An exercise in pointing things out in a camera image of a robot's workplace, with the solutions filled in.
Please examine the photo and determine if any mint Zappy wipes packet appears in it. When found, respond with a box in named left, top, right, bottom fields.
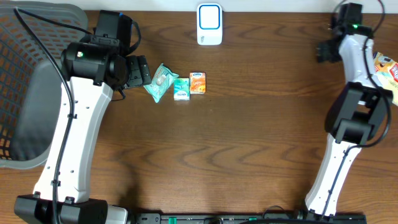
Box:
left=144, top=63, right=179, bottom=103

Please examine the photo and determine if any teal tissue pack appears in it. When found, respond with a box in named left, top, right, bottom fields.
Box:
left=174, top=78, right=190, bottom=101

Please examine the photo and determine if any orange tissue pack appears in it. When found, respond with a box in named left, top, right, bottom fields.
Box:
left=189, top=72, right=206, bottom=95

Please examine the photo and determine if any large yellow wipes packet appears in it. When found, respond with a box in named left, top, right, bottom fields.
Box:
left=373, top=52, right=398, bottom=106

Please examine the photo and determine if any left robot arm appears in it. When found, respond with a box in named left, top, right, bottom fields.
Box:
left=14, top=10, right=150, bottom=224

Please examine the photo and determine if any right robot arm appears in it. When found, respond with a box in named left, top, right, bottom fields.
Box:
left=305, top=1, right=393, bottom=223

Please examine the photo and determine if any white barcode scanner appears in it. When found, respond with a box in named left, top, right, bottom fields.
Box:
left=197, top=2, right=223, bottom=45

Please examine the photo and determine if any grey plastic mesh basket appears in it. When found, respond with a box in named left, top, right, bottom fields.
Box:
left=1, top=1, right=88, bottom=169

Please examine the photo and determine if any black left camera cable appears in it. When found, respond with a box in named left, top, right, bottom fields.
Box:
left=12, top=7, right=94, bottom=224

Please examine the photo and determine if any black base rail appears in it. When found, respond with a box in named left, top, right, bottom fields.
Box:
left=130, top=213, right=368, bottom=224

